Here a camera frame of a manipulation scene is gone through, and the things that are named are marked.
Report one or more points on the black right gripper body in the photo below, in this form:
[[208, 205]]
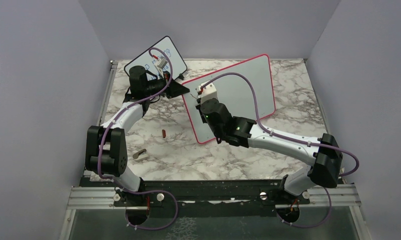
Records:
[[198, 105]]

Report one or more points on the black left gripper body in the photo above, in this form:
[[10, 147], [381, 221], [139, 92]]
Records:
[[155, 85]]

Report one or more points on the pink framed whiteboard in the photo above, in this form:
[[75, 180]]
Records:
[[235, 93]]

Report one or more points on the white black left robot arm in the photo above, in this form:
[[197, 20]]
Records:
[[106, 149]]

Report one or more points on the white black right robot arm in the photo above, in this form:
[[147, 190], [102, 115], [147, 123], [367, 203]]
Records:
[[322, 158]]

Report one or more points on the black framed written whiteboard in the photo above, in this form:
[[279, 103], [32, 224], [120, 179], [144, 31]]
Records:
[[167, 46]]

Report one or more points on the grey whiteboard eraser block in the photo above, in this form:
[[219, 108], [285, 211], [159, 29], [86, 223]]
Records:
[[140, 155]]

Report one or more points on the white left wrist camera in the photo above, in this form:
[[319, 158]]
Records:
[[160, 64]]

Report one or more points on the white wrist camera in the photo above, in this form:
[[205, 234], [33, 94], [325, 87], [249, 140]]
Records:
[[160, 64], [206, 91]]

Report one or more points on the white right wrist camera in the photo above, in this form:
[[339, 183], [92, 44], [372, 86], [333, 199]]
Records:
[[206, 91]]

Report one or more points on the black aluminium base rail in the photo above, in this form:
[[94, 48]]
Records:
[[209, 199]]

